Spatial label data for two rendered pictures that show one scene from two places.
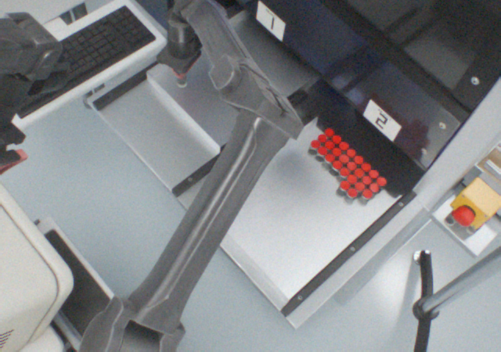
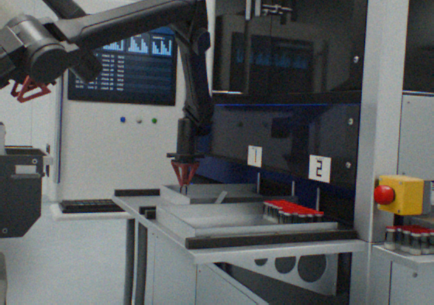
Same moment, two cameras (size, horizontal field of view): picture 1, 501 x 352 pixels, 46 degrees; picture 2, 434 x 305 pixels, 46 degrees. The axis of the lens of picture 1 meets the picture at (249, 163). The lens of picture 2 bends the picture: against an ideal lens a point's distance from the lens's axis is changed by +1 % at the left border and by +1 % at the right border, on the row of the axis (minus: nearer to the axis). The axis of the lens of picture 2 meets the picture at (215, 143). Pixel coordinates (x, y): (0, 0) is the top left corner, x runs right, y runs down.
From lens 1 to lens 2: 1.22 m
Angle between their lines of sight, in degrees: 63
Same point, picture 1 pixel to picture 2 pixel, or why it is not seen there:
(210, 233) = (124, 9)
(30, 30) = not seen: hidden behind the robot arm
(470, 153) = (371, 127)
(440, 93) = (342, 94)
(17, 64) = (73, 15)
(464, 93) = (354, 77)
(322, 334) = not seen: outside the picture
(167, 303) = (77, 22)
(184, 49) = (185, 143)
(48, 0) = (121, 181)
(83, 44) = not seen: hidden behind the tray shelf
